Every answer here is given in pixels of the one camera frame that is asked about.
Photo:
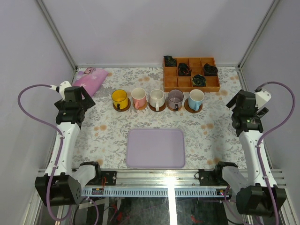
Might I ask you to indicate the beige speckled cup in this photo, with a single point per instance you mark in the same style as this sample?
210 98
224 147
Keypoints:
157 99

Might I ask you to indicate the black rolled item right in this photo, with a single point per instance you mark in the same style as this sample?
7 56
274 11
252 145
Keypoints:
210 70

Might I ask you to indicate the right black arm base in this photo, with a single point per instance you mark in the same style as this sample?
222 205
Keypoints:
211 177

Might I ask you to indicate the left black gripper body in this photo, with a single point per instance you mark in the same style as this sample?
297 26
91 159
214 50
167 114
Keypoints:
86 101

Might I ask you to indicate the blue slotted cable duct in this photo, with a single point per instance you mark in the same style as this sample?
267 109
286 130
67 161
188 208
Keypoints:
153 192

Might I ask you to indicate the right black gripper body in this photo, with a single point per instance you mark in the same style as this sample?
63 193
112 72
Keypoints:
260 113

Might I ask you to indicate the lilac plastic tray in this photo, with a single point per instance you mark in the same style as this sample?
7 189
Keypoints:
150 148

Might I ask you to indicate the pink folded cloth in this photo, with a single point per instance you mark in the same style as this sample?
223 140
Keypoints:
91 79

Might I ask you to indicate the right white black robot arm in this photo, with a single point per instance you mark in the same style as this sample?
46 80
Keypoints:
258 194

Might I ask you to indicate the light blue cup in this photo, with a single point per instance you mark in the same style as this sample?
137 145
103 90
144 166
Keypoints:
195 99

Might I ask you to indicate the orange wooden compartment box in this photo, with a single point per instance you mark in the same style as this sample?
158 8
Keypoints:
172 79

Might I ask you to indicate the light wooden coaster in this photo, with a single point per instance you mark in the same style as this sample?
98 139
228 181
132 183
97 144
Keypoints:
175 110
140 108

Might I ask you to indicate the pink cup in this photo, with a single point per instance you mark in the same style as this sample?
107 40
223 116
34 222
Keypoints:
139 98

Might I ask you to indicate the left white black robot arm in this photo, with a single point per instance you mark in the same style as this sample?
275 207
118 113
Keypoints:
60 185

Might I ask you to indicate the black rolled item green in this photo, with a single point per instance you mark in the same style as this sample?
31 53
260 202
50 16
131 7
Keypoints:
199 81

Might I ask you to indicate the black rolled item orange trim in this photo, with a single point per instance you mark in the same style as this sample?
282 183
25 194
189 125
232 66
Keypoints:
184 70

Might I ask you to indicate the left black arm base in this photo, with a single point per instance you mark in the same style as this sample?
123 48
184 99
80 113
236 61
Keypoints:
105 178

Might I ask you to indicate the yellow cup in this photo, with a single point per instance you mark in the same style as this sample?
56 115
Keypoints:
120 97

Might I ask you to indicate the aluminium front rail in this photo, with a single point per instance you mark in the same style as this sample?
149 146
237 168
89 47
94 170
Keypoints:
156 178

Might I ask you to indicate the purple grey cup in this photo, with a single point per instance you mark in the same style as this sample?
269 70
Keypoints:
175 98

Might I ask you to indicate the black rolled item top left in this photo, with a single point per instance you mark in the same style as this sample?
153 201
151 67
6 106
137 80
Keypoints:
170 61

